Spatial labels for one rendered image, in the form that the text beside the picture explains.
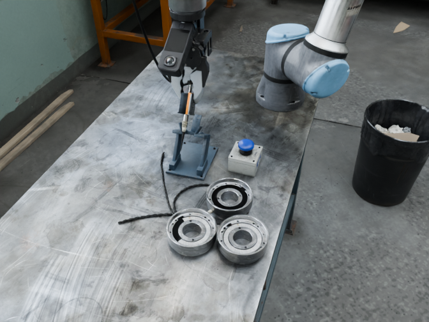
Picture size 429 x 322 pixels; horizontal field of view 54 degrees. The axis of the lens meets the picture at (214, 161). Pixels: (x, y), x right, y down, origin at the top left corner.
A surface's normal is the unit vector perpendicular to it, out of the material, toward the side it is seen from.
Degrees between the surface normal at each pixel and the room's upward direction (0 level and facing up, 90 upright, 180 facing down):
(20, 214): 0
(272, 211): 0
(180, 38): 31
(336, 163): 0
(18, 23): 90
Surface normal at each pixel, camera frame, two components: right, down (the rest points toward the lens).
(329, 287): 0.00, -0.76
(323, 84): 0.44, 0.68
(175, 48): -0.15, -0.33
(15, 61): 0.94, 0.22
